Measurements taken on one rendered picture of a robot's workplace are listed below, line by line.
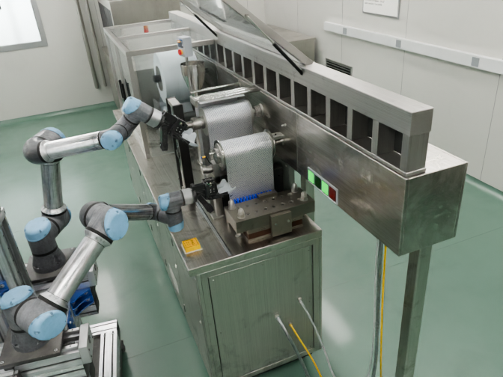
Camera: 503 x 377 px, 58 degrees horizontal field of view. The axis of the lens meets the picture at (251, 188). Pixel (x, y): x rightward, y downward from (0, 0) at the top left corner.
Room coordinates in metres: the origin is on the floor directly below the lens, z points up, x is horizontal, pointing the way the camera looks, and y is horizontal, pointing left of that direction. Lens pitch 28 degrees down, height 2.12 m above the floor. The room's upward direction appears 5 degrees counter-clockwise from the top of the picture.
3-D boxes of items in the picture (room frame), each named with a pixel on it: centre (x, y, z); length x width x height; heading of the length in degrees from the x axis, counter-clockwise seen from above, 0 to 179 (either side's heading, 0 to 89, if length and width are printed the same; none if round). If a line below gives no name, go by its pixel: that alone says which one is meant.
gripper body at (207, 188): (1.88, 0.22, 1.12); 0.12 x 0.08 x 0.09; 110
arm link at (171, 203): (1.82, 0.37, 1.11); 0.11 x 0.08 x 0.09; 110
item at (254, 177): (1.96, 0.00, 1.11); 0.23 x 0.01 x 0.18; 110
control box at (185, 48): (2.50, 0.30, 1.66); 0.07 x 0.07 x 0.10; 36
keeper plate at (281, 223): (1.78, -0.12, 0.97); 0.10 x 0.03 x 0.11; 110
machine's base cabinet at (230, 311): (2.87, 0.41, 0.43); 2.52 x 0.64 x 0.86; 20
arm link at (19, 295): (1.33, 0.90, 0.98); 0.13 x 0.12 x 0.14; 53
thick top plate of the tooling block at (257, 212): (1.86, -0.08, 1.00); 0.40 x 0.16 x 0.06; 110
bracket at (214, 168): (1.99, 0.19, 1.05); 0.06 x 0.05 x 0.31; 110
